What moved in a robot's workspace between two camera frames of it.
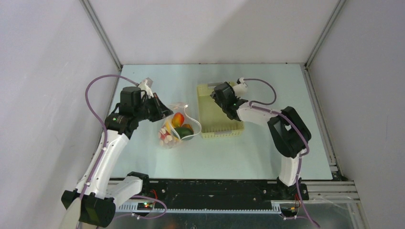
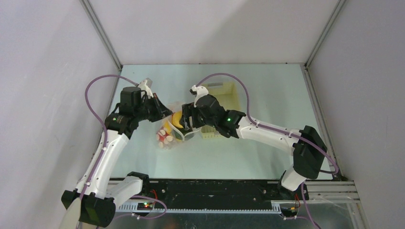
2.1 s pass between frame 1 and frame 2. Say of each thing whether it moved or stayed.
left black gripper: stayed
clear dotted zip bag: stayed
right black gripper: moved
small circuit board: stayed
